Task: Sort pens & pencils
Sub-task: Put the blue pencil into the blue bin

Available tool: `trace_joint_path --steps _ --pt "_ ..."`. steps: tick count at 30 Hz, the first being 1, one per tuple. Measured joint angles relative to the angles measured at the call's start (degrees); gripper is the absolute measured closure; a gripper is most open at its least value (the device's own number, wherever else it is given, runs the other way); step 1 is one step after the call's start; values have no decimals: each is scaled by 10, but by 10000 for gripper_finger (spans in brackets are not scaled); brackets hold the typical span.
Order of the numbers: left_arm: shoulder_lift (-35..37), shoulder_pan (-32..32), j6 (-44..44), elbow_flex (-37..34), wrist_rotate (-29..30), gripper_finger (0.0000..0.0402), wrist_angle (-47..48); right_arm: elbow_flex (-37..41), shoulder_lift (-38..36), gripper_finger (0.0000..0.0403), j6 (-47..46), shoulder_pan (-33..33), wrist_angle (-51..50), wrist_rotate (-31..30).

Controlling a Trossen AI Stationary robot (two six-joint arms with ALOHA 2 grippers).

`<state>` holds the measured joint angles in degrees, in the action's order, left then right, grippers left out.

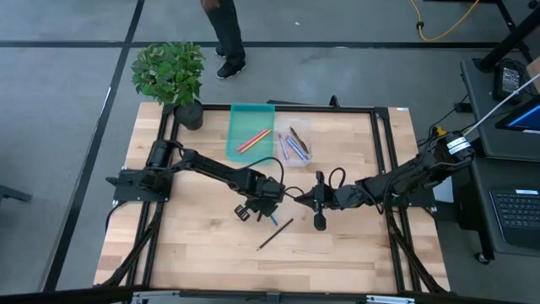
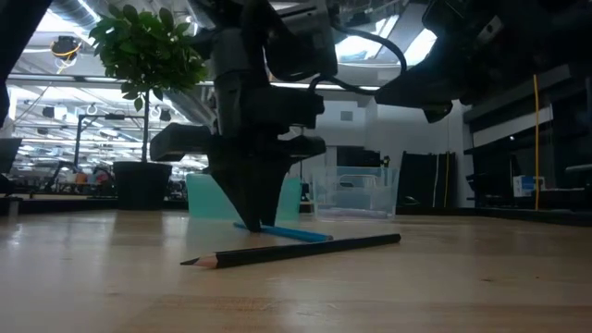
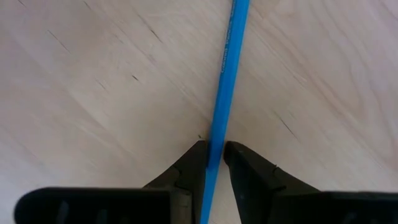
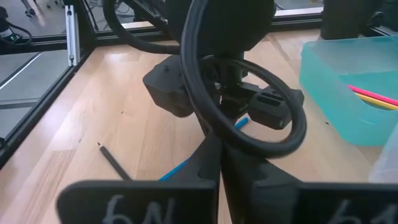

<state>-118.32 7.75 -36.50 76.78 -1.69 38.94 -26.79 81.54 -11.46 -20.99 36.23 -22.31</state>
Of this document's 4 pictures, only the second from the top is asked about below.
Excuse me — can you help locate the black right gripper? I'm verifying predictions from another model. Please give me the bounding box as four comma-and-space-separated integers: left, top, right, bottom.
374, 0, 574, 122

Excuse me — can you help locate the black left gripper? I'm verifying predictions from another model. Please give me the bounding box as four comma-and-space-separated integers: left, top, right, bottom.
150, 0, 327, 231

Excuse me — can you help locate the teal plastic bin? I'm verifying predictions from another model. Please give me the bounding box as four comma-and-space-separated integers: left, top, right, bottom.
185, 173, 302, 221

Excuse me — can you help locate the blue pencil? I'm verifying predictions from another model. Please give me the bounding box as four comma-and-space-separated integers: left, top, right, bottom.
232, 221, 334, 244

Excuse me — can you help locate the black pencil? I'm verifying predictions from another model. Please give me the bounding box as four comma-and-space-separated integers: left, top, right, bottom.
179, 232, 402, 271

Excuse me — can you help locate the bright ceiling light panel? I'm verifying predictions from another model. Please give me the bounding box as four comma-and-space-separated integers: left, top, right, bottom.
335, 16, 438, 66

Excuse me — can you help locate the black background machine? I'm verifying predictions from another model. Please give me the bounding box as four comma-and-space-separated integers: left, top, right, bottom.
335, 145, 392, 168

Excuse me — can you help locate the black upright panel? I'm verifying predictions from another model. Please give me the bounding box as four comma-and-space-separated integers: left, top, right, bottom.
398, 150, 457, 209

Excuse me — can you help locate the clear plastic bin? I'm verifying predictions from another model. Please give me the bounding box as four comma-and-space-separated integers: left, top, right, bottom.
312, 165, 400, 220

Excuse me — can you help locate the long ceiling strip light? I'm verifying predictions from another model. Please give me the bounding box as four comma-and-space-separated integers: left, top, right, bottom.
6, 72, 119, 83
270, 81, 385, 93

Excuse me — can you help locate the green potted plant black pot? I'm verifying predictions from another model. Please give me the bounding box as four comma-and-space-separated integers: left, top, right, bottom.
89, 3, 209, 212

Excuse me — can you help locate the white and blue box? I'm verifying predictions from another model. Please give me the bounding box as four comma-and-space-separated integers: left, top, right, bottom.
512, 174, 547, 199

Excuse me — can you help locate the dark storage rack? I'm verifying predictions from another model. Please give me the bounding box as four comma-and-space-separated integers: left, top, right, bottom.
462, 59, 592, 212

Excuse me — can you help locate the cluttered background workbench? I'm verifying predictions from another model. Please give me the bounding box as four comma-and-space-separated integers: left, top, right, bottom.
11, 159, 117, 196

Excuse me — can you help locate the black background monitor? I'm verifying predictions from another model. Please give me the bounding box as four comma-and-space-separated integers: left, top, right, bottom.
0, 137, 23, 176

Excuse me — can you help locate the black left wrist camera cable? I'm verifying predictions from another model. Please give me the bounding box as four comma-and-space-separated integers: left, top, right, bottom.
308, 25, 409, 96

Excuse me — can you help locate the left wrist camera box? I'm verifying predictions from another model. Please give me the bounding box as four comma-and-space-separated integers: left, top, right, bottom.
266, 0, 339, 82

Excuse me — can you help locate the black background station frame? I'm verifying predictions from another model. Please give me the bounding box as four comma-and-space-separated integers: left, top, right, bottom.
73, 112, 150, 173

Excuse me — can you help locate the black aluminium table frame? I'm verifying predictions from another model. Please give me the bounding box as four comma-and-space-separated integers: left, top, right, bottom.
0, 194, 592, 228

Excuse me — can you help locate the black ceiling cable reel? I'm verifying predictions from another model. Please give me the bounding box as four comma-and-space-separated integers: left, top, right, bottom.
49, 34, 83, 62

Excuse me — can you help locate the silver ceiling duct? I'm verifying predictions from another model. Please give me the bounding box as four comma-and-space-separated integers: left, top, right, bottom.
48, 0, 115, 30

